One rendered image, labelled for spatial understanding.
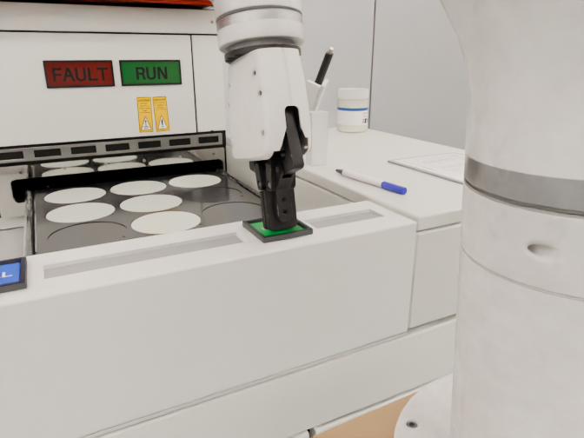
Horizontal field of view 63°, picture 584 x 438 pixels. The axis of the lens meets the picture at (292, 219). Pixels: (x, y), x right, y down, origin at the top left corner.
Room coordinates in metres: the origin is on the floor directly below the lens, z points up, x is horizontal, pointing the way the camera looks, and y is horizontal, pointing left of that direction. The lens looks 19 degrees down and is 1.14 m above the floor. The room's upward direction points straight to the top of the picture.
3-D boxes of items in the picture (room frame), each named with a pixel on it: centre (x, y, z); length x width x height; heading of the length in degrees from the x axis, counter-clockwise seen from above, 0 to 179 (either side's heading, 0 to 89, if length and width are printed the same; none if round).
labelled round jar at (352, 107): (1.12, -0.14, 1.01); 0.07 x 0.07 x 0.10
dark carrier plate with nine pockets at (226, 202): (0.76, 0.24, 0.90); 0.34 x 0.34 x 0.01; 27
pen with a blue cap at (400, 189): (0.64, -0.11, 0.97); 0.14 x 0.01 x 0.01; 33
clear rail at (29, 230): (0.68, 0.40, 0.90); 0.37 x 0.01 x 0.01; 27
